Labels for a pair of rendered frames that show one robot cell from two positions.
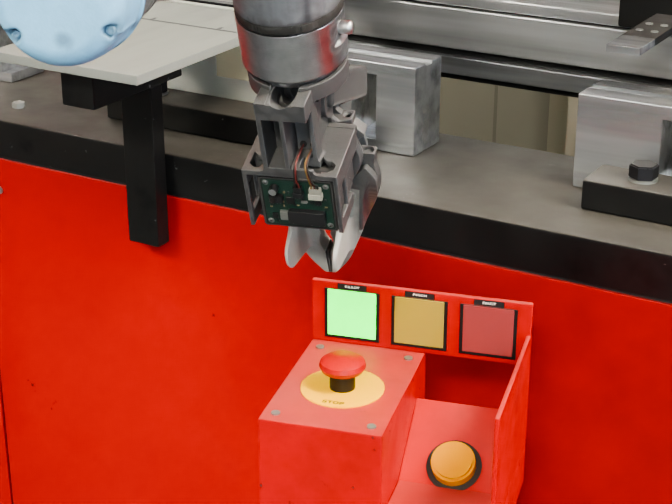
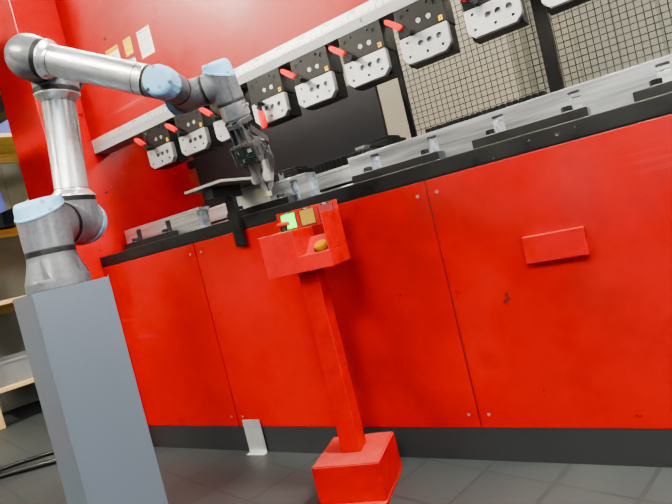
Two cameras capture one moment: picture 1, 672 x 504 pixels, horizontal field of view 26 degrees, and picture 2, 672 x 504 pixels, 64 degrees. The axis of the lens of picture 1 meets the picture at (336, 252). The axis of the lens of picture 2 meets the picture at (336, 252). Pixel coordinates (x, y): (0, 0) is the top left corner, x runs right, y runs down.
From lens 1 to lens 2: 0.78 m
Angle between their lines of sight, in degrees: 20
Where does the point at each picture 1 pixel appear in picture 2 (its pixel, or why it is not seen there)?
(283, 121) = (234, 129)
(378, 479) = (294, 244)
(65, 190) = (218, 242)
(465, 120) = not seen: hidden behind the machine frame
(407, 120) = (307, 188)
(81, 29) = (162, 83)
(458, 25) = (329, 179)
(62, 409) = (230, 318)
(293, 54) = (232, 110)
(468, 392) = not seen: hidden behind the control
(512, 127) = not seen: hidden behind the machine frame
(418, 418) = (311, 240)
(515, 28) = (344, 173)
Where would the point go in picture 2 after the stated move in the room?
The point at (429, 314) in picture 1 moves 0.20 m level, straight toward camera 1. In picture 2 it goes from (309, 212) to (297, 212)
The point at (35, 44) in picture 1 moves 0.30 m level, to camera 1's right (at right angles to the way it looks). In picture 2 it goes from (153, 90) to (280, 57)
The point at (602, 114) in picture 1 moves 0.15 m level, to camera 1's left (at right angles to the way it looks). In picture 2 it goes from (355, 161) to (310, 172)
